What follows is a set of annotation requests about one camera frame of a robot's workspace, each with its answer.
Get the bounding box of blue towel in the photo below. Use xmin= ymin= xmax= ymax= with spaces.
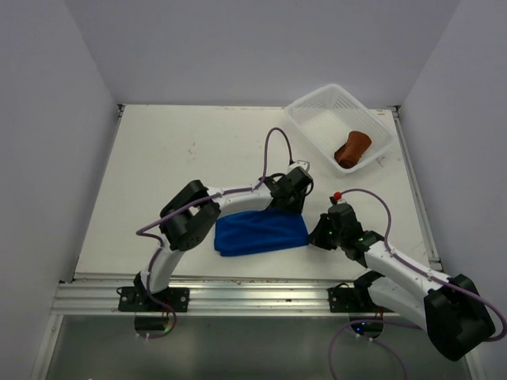
xmin=214 ymin=209 xmax=309 ymax=257

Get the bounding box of brown orange towel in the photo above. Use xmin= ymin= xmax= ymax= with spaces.
xmin=334 ymin=131 xmax=372 ymax=169

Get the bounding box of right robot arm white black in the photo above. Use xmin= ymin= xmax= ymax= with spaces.
xmin=309 ymin=203 xmax=495 ymax=361

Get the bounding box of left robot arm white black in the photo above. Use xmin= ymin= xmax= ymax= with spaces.
xmin=134 ymin=165 xmax=313 ymax=311

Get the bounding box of white plastic basket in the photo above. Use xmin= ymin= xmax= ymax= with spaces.
xmin=285 ymin=84 xmax=395 ymax=174

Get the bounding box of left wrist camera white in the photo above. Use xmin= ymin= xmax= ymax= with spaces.
xmin=288 ymin=160 xmax=310 ymax=172

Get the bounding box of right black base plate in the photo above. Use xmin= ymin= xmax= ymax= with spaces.
xmin=326 ymin=283 xmax=379 ymax=314

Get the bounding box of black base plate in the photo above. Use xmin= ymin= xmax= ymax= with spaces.
xmin=326 ymin=283 xmax=379 ymax=314
xmin=116 ymin=287 xmax=190 ymax=313

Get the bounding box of aluminium front rail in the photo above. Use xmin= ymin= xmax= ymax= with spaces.
xmin=50 ymin=276 xmax=353 ymax=317

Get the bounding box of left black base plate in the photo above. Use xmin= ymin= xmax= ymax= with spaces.
xmin=116 ymin=287 xmax=190 ymax=313

